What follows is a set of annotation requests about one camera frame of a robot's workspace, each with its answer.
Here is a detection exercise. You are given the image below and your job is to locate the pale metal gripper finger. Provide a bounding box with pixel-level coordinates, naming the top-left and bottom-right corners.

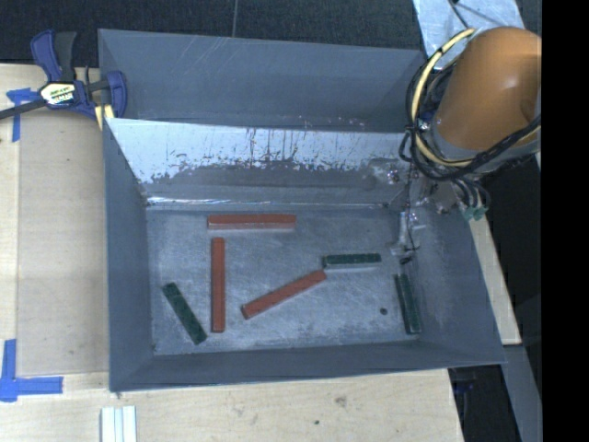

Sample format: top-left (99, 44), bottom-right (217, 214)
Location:
top-left (389, 240), bottom-right (418, 266)
top-left (396, 210), bottom-right (421, 244)

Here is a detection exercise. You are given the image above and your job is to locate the dark green flat block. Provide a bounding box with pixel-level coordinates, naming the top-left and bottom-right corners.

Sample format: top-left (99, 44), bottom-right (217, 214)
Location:
top-left (160, 281), bottom-right (209, 346)
top-left (393, 272), bottom-right (423, 336)
top-left (320, 251), bottom-right (383, 271)

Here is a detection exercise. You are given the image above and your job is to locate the red-brown flat block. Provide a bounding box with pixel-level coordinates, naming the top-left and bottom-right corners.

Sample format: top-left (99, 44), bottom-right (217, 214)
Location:
top-left (209, 236), bottom-right (227, 334)
top-left (206, 213), bottom-right (298, 234)
top-left (239, 268), bottom-right (329, 321)

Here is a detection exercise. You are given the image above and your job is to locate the pale wood flat board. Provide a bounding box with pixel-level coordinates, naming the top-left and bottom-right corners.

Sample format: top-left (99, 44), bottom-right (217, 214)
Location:
top-left (16, 107), bottom-right (111, 378)

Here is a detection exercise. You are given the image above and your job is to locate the grey metal bin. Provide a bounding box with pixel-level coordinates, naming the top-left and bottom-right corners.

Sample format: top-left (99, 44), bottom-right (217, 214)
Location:
top-left (97, 28), bottom-right (508, 393)

